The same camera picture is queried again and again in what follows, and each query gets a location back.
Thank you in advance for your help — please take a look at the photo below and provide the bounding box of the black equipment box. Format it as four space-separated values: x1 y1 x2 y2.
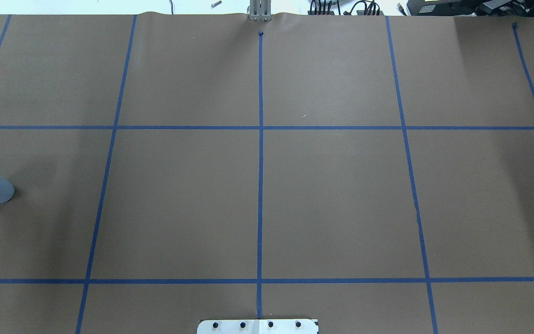
407 0 534 17

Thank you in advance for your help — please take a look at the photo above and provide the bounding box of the aluminium frame post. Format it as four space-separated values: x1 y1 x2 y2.
248 0 273 22

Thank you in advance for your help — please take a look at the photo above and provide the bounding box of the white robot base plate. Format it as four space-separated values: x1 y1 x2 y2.
197 319 319 334

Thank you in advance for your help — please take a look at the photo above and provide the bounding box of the black cable bundle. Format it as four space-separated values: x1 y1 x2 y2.
308 0 384 17

